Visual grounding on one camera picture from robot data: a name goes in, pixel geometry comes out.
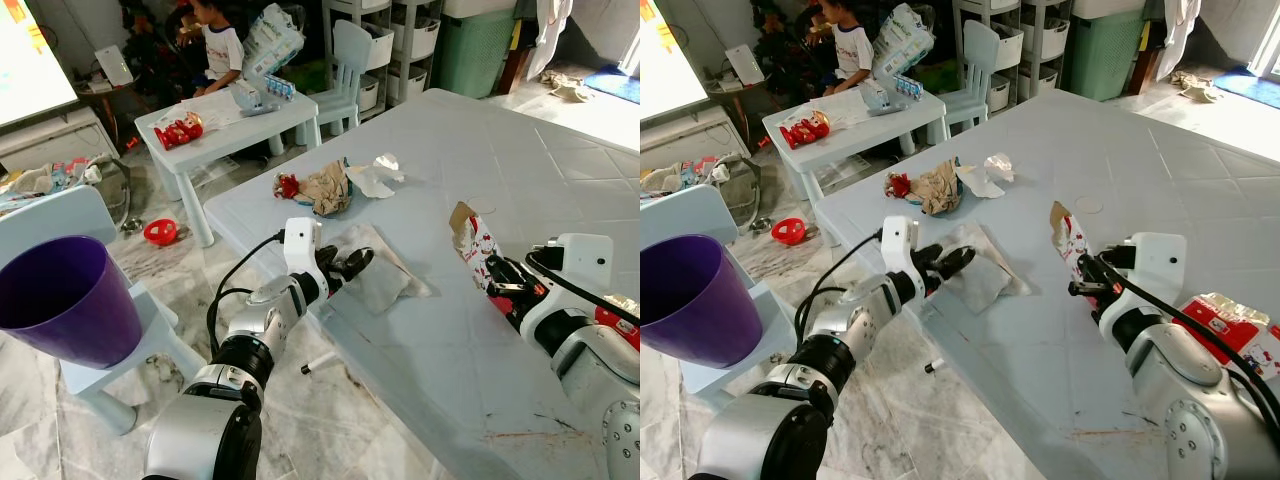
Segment grey cloth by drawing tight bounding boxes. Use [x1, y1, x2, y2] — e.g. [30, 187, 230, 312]
[920, 222, 1031, 316]
[325, 222, 433, 316]

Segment red cardboard box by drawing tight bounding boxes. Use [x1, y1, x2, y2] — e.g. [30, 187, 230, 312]
[1050, 200, 1099, 291]
[449, 202, 503, 293]

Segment crumpled brown paper trash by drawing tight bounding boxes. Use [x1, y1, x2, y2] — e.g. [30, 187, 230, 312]
[275, 160, 353, 216]
[885, 160, 963, 216]

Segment purple plastic rubbish bin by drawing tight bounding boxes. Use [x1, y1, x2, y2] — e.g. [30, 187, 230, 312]
[0, 235, 144, 370]
[640, 234, 766, 369]

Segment clear white plastic wrapper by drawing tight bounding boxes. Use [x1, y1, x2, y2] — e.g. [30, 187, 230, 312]
[955, 152, 1016, 199]
[345, 153, 406, 199]

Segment red white snack carton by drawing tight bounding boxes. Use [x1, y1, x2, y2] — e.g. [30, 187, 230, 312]
[1172, 292, 1280, 386]
[597, 295, 641, 351]

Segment large light blue folding table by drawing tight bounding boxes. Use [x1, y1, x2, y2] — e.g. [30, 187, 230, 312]
[205, 88, 641, 480]
[815, 88, 1280, 480]

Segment small light blue child table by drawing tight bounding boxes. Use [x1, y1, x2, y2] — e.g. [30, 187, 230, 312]
[762, 90, 948, 236]
[135, 92, 321, 248]

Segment blue capped bottle pack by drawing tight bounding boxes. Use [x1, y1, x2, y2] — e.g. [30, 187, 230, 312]
[862, 75, 926, 113]
[232, 78, 297, 116]

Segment light blue child chair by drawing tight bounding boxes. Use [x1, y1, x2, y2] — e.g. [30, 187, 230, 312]
[640, 183, 831, 401]
[0, 185, 206, 436]

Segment red snack bag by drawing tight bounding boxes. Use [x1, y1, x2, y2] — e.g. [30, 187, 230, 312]
[780, 110, 831, 151]
[155, 112, 206, 151]

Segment beige rag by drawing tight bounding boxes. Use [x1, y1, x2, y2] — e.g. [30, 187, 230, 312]
[1170, 70, 1221, 103]
[540, 72, 591, 103]

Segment pale blue tall-backed child chair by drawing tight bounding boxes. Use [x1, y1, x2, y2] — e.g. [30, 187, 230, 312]
[315, 20, 374, 136]
[945, 20, 1001, 131]

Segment green laundry basket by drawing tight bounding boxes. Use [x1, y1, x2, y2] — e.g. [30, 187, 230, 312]
[1065, 10, 1146, 101]
[437, 10, 518, 99]

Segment blue floor mat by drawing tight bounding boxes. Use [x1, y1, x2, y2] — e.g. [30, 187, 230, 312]
[1215, 66, 1280, 109]
[583, 66, 641, 104]

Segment white green tissue pack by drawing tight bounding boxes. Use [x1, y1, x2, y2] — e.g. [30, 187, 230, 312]
[873, 3, 936, 81]
[243, 5, 306, 81]

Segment white storage drawer shelf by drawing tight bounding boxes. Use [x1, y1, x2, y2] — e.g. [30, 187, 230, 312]
[950, 0, 1071, 111]
[322, 0, 441, 111]

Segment white low cabinet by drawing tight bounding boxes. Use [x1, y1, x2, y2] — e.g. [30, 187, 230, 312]
[0, 108, 121, 176]
[640, 105, 746, 176]

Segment child in white shirt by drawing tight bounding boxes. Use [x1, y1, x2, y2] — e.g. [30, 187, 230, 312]
[810, 0, 876, 96]
[178, 0, 246, 96]

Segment white hanging cloth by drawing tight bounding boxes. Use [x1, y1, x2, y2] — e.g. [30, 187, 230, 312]
[1160, 0, 1201, 81]
[530, 0, 573, 79]

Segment bright display screen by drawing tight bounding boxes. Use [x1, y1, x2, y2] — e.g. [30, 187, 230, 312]
[640, 0, 706, 121]
[0, 0, 79, 131]

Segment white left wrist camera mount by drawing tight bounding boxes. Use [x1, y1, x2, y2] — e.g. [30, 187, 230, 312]
[283, 218, 323, 276]
[882, 218, 919, 276]

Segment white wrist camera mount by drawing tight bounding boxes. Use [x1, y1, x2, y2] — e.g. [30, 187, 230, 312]
[545, 234, 614, 301]
[283, 218, 323, 276]
[882, 218, 919, 276]
[1125, 233, 1188, 301]

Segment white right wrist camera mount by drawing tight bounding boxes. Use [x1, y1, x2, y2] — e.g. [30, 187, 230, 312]
[1125, 233, 1188, 301]
[545, 234, 614, 301]

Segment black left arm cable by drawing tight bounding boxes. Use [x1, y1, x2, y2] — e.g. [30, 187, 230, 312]
[795, 230, 886, 341]
[207, 230, 291, 356]

